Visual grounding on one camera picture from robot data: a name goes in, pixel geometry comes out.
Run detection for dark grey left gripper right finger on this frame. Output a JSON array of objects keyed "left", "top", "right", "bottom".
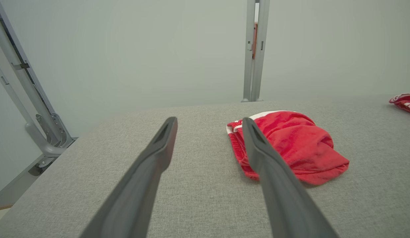
[{"left": 242, "top": 117, "right": 339, "bottom": 238}]

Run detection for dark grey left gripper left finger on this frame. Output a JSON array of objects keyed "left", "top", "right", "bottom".
[{"left": 80, "top": 116, "right": 178, "bottom": 238}]

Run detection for red Bulls 23 shorts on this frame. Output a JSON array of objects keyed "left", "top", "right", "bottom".
[{"left": 226, "top": 111, "right": 350, "bottom": 185}]

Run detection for red jersey with white trim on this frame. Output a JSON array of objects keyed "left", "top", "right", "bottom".
[{"left": 389, "top": 93, "right": 410, "bottom": 115}]

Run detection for grey metal frame with brackets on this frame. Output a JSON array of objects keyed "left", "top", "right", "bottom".
[{"left": 0, "top": 0, "right": 79, "bottom": 177}]

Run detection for grey metal partition post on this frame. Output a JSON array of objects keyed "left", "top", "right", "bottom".
[{"left": 241, "top": 0, "right": 271, "bottom": 102}]

